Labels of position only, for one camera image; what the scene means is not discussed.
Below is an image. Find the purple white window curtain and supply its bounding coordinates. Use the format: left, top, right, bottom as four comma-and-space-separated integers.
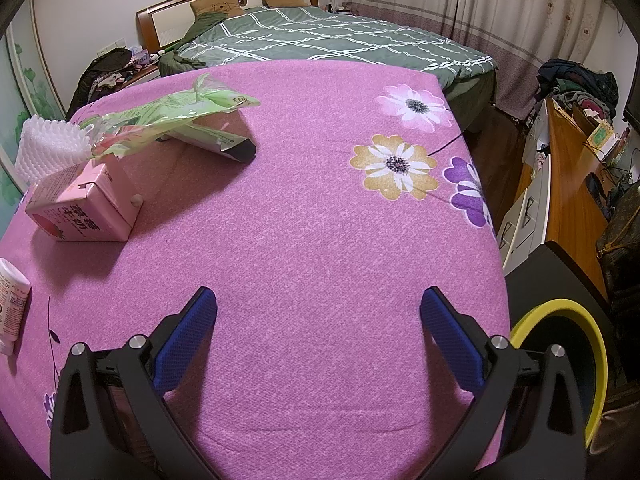
343, 0, 605, 118

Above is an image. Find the white paper cup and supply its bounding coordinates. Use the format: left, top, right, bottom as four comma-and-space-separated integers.
0, 258, 32, 356

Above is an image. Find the yellow rimmed trash bin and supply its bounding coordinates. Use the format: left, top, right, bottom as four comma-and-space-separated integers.
510, 298, 608, 446

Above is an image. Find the black packaging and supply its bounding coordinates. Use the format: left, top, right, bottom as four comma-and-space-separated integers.
160, 112, 257, 164

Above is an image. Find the pink floral table cloth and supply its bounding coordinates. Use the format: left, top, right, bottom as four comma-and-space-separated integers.
1, 61, 509, 479

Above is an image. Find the white bedside cabinet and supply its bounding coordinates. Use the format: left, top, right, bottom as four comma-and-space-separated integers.
117, 64, 160, 90

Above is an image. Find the wooden bed headboard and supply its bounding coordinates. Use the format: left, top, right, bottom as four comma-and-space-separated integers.
135, 0, 319, 54

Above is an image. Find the pink milk carton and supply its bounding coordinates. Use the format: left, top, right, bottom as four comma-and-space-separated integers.
26, 155, 143, 242

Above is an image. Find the pile of dark clothes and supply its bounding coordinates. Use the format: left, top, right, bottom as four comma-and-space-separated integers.
535, 58, 620, 122

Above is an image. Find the green checked bed quilt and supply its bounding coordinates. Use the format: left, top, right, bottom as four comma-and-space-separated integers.
158, 6, 497, 90

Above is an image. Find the orange wooden desk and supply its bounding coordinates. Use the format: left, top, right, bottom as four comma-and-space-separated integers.
497, 98, 606, 297

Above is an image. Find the white foam fruit net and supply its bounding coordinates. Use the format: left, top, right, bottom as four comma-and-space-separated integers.
15, 115, 92, 184

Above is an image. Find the green plastic wrapper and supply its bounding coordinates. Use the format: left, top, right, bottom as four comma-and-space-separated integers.
79, 74, 259, 158

